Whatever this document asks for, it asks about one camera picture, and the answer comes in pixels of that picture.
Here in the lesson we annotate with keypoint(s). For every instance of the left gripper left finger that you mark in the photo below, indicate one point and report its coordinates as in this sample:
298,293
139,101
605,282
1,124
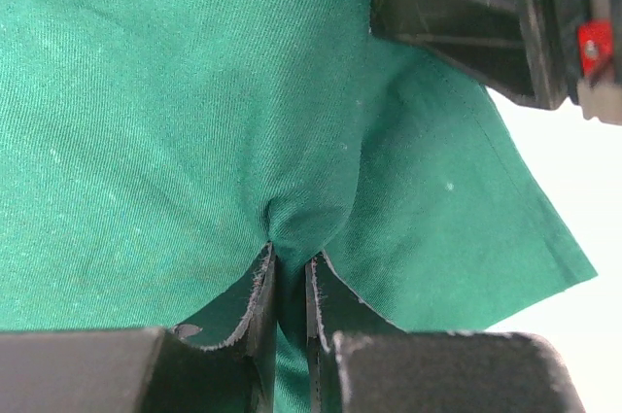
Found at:
220,359

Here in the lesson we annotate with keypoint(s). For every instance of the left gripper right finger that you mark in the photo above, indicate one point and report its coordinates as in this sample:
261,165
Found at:
360,362

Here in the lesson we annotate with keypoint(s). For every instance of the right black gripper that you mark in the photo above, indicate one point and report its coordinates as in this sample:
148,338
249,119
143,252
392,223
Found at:
537,53

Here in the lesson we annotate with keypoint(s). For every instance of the dark green surgical cloth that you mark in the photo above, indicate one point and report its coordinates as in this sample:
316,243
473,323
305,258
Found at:
150,148

